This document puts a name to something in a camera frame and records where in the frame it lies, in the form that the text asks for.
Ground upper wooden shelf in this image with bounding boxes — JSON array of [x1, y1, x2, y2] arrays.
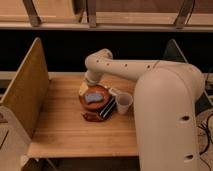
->
[[0, 0, 213, 32]]

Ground brown ceramic plate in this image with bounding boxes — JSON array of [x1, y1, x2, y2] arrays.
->
[[78, 84, 111, 111]]

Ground black striped box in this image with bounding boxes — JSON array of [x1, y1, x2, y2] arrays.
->
[[99, 97, 116, 119]]

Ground right dark side panel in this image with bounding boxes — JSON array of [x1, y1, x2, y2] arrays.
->
[[163, 39, 213, 116]]

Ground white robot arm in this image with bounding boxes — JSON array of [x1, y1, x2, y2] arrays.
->
[[84, 49, 205, 171]]

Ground blue sponge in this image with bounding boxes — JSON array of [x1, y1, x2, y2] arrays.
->
[[84, 93, 103, 104]]

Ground black cables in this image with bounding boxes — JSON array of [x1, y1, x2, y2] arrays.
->
[[196, 112, 213, 171]]

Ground left wooden side panel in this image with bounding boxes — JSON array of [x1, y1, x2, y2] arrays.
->
[[0, 38, 49, 142]]

